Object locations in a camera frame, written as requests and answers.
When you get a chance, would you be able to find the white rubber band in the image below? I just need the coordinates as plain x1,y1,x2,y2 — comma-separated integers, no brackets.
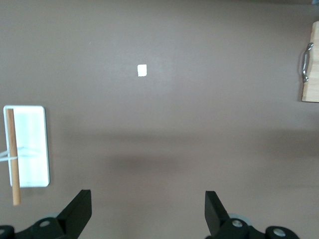
0,146,19,163

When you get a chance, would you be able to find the white rectangular tray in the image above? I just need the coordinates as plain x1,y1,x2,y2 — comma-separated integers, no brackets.
3,105,50,188

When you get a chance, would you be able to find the wooden board with metal handle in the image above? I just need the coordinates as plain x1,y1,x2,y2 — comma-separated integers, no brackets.
298,21,319,102

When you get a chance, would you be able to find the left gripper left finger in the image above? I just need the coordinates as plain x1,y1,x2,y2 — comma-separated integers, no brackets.
14,189,93,239

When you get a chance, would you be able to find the brown wooden stick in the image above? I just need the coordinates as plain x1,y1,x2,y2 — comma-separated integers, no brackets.
5,109,22,206

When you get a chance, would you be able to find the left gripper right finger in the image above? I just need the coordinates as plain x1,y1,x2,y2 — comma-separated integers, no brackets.
204,190,267,239

